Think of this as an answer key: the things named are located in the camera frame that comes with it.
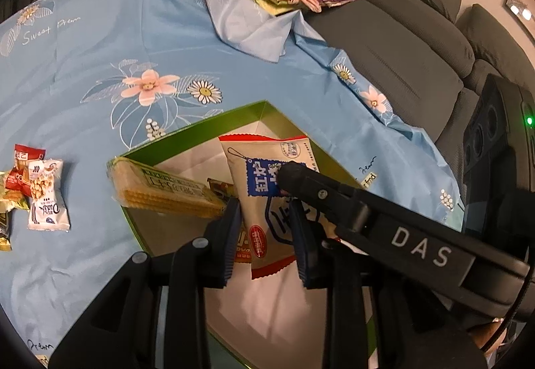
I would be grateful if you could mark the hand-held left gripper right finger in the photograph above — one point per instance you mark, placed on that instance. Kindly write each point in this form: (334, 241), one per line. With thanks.
(303, 252)

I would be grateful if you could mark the yellow green folded cloth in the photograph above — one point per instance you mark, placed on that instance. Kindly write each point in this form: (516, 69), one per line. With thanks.
(271, 5)

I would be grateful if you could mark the golden snack packet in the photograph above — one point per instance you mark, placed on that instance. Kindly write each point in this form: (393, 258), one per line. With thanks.
(10, 195)

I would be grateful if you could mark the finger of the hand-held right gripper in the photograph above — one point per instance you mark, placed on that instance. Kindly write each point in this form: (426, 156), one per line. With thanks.
(309, 185)

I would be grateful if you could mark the tan snack packet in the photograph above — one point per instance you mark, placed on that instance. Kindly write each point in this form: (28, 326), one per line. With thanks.
(221, 187)

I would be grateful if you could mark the grey sofa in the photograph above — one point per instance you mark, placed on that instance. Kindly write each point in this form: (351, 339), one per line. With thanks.
(397, 39)

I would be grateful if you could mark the green cardboard box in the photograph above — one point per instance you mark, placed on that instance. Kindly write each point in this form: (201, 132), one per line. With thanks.
(192, 164)

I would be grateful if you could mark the light blue folded cloth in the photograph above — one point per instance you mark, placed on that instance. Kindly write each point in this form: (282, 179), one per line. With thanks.
(250, 26)

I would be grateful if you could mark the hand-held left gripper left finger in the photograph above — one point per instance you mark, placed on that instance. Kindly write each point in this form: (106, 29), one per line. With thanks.
(230, 243)

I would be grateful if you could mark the white blue snack packet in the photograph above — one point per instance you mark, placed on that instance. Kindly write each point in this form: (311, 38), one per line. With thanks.
(261, 185)

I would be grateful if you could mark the clear cracker packet green label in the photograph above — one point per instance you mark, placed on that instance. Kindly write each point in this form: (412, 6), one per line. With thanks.
(167, 193)

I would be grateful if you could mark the cream brown snack packet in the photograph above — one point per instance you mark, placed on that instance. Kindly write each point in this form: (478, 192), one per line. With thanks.
(4, 231)

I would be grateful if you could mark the red snack packet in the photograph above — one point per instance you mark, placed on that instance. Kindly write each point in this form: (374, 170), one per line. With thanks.
(31, 154)

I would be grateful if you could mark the blue floral tablecloth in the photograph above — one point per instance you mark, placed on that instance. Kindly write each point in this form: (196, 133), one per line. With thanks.
(83, 101)

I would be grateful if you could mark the white peanut snack packet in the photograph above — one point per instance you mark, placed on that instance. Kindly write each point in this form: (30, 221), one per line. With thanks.
(48, 206)

